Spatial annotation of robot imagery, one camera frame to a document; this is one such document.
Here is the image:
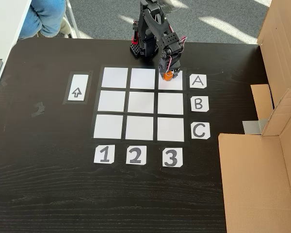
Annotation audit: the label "white nine-square grid sheet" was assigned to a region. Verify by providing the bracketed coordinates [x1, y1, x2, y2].
[93, 67, 186, 142]

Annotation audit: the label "paper sheet letter A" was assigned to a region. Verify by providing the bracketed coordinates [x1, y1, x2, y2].
[189, 74, 207, 89]

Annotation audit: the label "paper sheet letter B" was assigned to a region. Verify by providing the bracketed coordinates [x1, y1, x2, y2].
[190, 96, 210, 112]

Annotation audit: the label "red black clamp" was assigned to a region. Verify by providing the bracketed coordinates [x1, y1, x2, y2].
[130, 18, 142, 50]

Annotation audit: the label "paper sheet letter C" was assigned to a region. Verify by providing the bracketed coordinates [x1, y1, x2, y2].
[190, 122, 211, 140]

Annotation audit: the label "paper sheet number 3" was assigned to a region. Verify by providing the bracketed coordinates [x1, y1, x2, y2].
[162, 147, 184, 167]

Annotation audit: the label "white arrow paper sheet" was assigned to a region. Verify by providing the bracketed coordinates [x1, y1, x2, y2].
[67, 74, 89, 102]

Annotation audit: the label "paper sheet number 2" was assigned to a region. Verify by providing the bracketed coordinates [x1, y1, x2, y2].
[126, 145, 147, 166]

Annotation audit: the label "paper sheet number 1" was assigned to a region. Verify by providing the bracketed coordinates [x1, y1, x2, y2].
[94, 145, 115, 165]

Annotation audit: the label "metal chair leg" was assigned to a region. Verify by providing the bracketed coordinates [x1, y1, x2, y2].
[65, 0, 81, 39]

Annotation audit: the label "brown cardboard panel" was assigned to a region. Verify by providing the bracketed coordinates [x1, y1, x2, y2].
[250, 0, 291, 122]
[218, 88, 291, 233]

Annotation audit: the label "tape scraps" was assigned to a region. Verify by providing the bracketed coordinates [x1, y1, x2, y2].
[31, 101, 46, 117]

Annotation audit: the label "person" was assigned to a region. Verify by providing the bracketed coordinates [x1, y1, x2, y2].
[18, 0, 72, 39]

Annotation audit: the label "white table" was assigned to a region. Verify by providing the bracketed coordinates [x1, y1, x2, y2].
[0, 0, 32, 59]

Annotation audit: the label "red white servo cable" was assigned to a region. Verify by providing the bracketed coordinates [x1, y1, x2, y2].
[168, 24, 187, 73]

